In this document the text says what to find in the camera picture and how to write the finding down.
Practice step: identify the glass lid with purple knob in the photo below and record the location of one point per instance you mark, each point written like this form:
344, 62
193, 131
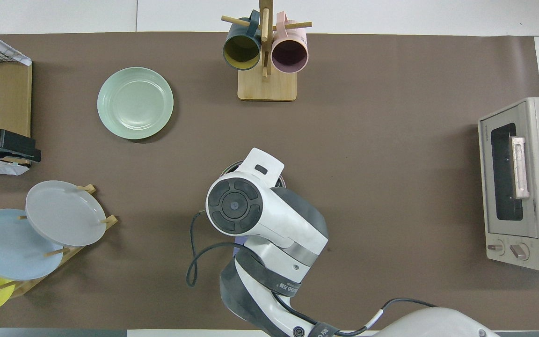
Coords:
230, 167

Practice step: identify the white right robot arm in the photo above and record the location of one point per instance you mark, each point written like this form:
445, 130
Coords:
279, 220

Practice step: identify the grey plate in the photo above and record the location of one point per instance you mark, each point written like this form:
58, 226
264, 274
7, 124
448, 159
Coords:
66, 213

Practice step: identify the light blue plate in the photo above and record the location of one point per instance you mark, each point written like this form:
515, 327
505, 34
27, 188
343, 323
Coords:
7, 245

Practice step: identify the wooden plate rack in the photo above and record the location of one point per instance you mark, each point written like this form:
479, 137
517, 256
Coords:
70, 250

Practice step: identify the mint green plate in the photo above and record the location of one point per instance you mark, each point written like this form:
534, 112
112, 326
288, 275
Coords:
135, 103

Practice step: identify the dark teal mug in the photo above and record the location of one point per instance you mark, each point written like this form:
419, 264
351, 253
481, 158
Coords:
241, 49

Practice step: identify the wooden mug tree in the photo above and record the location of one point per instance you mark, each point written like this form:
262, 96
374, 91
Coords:
266, 86

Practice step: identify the pink mug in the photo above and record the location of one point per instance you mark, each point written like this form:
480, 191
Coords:
289, 54

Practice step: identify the brown table mat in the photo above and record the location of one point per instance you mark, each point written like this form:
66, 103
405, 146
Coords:
391, 196

